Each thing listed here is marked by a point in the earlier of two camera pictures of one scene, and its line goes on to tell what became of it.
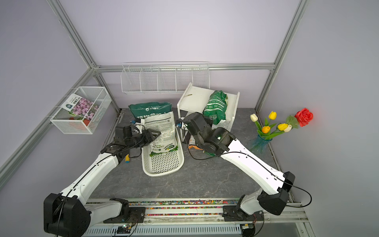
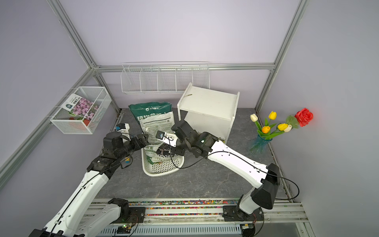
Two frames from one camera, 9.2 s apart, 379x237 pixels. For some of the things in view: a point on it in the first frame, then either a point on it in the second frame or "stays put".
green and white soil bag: x=216 y=107 -> x=159 y=153
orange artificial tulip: x=265 y=129 stays put
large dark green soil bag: x=139 y=110 stays put
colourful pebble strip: x=213 y=208 stays put
